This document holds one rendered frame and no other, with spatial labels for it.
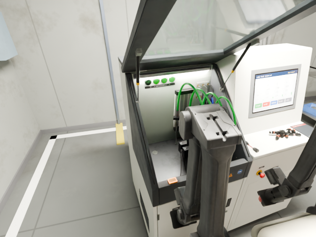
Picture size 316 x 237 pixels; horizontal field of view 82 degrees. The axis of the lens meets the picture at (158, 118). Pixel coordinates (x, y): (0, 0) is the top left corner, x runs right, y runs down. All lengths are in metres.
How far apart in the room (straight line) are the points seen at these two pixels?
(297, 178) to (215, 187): 0.47
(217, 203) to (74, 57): 2.81
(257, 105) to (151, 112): 0.80
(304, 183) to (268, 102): 0.87
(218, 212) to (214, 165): 0.14
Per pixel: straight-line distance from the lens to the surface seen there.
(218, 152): 0.39
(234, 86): 1.38
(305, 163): 0.83
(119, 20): 2.93
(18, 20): 3.14
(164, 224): 1.44
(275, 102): 1.68
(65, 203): 2.43
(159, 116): 1.45
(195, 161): 0.50
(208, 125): 0.39
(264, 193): 1.04
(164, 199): 1.21
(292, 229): 0.62
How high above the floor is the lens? 1.82
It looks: 31 degrees down
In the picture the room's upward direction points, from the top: 1 degrees counter-clockwise
